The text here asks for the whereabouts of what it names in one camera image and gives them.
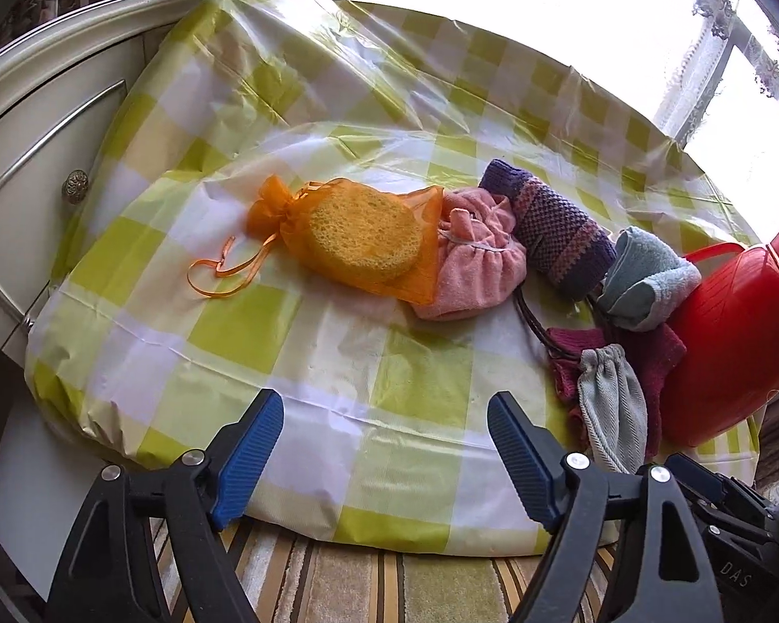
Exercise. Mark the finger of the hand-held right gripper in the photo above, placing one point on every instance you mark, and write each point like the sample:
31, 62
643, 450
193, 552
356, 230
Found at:
704, 483

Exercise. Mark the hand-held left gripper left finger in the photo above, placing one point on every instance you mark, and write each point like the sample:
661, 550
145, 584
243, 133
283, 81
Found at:
250, 454

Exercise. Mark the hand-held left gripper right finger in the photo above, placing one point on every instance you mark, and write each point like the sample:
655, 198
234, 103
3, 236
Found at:
516, 454

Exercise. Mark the magenta knit cloth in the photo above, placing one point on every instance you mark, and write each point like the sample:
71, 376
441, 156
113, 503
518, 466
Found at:
662, 363

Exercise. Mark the light blue terry sock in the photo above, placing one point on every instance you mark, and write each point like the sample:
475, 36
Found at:
649, 272

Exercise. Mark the green white checked tablecloth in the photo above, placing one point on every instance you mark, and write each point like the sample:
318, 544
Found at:
234, 337

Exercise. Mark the red thermos flask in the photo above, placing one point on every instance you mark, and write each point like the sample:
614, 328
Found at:
740, 337

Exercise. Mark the striped plush cushion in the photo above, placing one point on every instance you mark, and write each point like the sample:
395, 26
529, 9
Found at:
363, 590

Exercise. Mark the pink gathered terry cloth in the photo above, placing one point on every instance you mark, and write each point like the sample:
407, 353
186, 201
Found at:
474, 272

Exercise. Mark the purple knit sock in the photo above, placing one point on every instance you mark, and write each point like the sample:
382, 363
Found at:
552, 227

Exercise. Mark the orange organza bag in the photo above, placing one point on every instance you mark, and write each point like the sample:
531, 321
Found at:
272, 207

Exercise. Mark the yellow round sponge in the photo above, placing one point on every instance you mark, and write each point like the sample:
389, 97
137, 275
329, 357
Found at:
363, 233

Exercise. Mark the metal cabinet knob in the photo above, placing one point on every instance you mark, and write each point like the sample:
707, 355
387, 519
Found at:
75, 186

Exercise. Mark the white cabinet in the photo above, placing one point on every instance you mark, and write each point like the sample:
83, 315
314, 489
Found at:
32, 143

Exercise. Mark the white lace curtain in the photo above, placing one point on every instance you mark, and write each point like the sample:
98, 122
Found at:
681, 91

